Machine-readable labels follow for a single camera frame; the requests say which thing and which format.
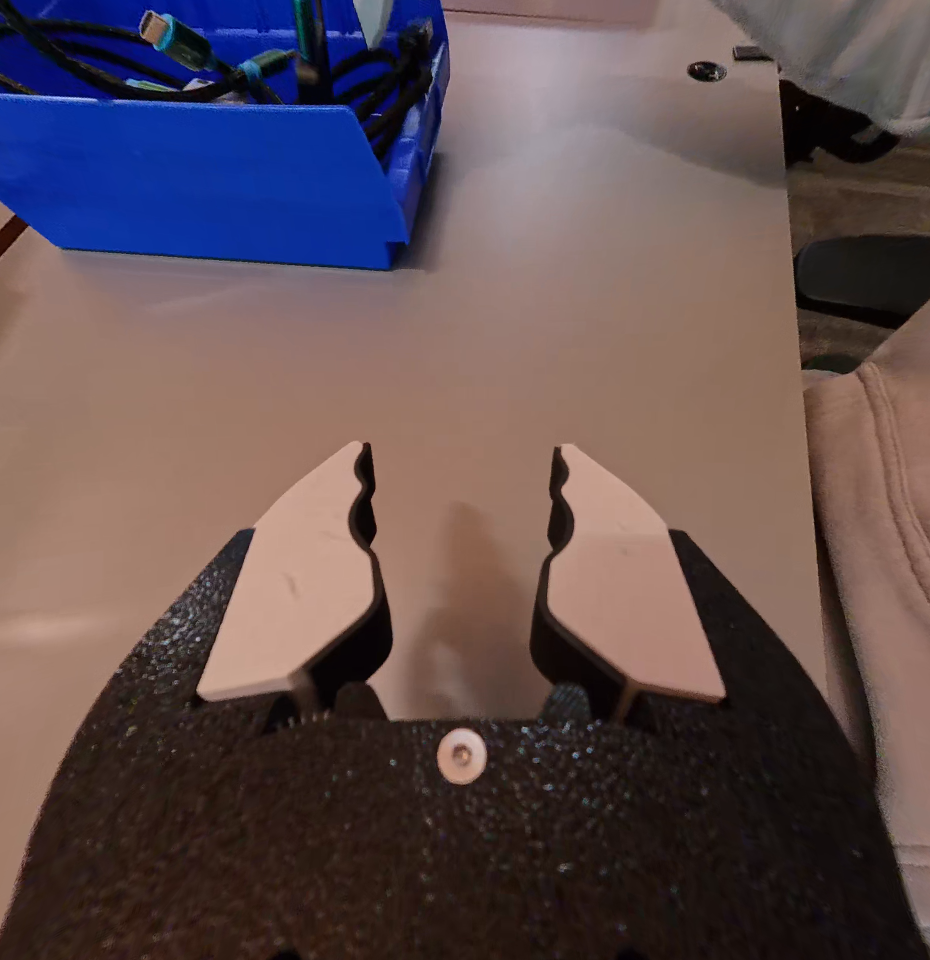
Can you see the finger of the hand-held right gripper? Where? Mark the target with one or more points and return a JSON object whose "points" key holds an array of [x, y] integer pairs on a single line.
{"points": [[375, 19]]}

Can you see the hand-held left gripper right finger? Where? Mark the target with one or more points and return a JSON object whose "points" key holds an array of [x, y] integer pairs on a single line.
{"points": [[630, 600]]}

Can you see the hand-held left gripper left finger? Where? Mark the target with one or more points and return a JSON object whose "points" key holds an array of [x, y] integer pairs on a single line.
{"points": [[300, 592]]}

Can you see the blue plastic bin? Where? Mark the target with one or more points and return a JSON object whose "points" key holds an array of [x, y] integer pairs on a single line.
{"points": [[210, 180]]}

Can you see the person's beige hoodie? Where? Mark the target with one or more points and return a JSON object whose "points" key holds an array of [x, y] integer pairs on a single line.
{"points": [[885, 600]]}

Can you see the small dark flat object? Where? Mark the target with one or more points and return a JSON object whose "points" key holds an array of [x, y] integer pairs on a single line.
{"points": [[750, 52]]}

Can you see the black office chair seat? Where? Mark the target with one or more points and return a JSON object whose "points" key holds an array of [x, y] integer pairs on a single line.
{"points": [[862, 277]]}

